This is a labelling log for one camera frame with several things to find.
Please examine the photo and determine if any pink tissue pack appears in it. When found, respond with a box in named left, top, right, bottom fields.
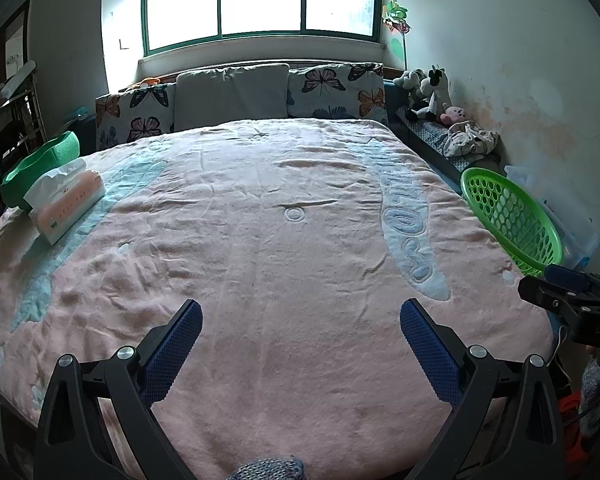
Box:
left=23, top=157, right=107, bottom=246

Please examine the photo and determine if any pink plush toy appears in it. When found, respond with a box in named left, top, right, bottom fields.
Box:
left=440, top=105, right=469, bottom=127

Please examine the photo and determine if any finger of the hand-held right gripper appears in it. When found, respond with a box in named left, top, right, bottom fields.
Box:
left=544, top=264, right=600, bottom=293
left=518, top=276, right=600, bottom=318

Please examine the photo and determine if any black and white cow plush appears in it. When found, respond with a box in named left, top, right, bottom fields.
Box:
left=407, top=65, right=452, bottom=122

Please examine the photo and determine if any orange cloth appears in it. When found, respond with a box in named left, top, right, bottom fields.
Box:
left=560, top=392, right=590, bottom=466

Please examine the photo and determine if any green pinwheel toy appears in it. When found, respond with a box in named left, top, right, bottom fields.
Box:
left=381, top=0, right=411, bottom=72

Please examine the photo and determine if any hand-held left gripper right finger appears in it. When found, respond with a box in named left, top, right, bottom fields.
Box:
left=400, top=298, right=566, bottom=480

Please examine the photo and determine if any grey pillow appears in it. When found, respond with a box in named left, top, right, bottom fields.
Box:
left=174, top=63, right=291, bottom=133

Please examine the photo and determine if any clear plastic storage box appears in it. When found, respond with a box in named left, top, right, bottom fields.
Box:
left=505, top=165, right=600, bottom=271

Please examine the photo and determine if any crumpled printed cloth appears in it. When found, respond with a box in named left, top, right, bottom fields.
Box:
left=442, top=122, right=499, bottom=157

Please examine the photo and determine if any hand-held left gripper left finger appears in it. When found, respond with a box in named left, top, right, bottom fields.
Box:
left=34, top=299, right=204, bottom=480

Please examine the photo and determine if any metal rack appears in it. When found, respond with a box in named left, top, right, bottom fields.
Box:
left=0, top=60, right=49, bottom=203

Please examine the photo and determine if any person's left forearm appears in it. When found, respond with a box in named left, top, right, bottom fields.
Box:
left=227, top=456, right=308, bottom=480

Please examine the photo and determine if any patterned bench mat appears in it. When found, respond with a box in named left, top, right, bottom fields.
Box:
left=384, top=80, right=502, bottom=183

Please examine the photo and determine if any green plastic basket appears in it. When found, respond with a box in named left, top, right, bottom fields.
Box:
left=460, top=167, right=565, bottom=277

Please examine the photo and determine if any window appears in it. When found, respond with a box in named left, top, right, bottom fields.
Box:
left=140, top=0, right=386, bottom=58

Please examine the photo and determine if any butterfly print pillow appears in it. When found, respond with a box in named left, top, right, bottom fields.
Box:
left=286, top=62, right=386, bottom=123
left=95, top=82, right=177, bottom=151

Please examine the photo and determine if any grey plush toy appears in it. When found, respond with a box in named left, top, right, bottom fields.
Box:
left=394, top=69, right=429, bottom=99

